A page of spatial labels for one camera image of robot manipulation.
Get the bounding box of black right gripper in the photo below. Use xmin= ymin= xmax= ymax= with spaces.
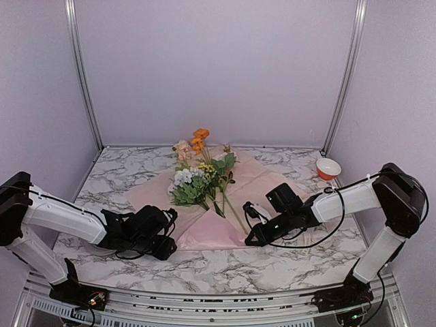
xmin=246 ymin=210 xmax=295 ymax=247

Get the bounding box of pink wrapping paper sheet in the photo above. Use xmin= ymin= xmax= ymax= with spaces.
xmin=125 ymin=150 xmax=308 ymax=251

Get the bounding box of white fake flower bunch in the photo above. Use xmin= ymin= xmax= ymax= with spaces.
xmin=168 ymin=155 xmax=215 ymax=211

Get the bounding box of yellow fake flower bunch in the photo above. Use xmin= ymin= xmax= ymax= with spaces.
xmin=197 ymin=162 xmax=225 ymax=218

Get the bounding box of peach fake flower stem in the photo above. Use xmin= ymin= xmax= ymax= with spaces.
xmin=172 ymin=140 xmax=192 ymax=161

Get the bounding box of orange fake flower stem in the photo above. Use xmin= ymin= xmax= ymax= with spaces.
xmin=190 ymin=128 xmax=248 ymax=234

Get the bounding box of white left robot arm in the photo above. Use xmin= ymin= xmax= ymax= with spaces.
xmin=1 ymin=172 xmax=248 ymax=303

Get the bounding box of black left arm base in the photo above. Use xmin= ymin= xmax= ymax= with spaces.
xmin=49 ymin=258 xmax=109 ymax=311

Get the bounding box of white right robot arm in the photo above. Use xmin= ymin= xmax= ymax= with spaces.
xmin=251 ymin=163 xmax=430 ymax=305

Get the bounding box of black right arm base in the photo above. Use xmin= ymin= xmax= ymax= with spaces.
xmin=311 ymin=271 xmax=374 ymax=313

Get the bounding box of orange bowl white inside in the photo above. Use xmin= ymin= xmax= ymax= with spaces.
xmin=315 ymin=157 xmax=341 ymax=181

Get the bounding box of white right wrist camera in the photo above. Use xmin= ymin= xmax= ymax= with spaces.
xmin=243 ymin=202 xmax=272 ymax=224

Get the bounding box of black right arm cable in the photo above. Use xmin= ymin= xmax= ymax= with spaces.
xmin=243 ymin=173 xmax=430 ymax=249

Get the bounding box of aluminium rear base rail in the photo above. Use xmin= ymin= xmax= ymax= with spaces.
xmin=103 ymin=143 xmax=323 ymax=151

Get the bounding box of aluminium front rail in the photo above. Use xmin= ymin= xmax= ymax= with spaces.
xmin=12 ymin=272 xmax=410 ymax=326

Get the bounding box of aluminium frame post right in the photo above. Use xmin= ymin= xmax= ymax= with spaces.
xmin=322 ymin=0 xmax=368 ymax=155

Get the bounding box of aluminium frame post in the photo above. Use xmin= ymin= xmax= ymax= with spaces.
xmin=322 ymin=0 xmax=368 ymax=155
xmin=65 ymin=0 xmax=104 ymax=152

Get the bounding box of aluminium frame post left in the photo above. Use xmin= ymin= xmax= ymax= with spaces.
xmin=65 ymin=0 xmax=104 ymax=152

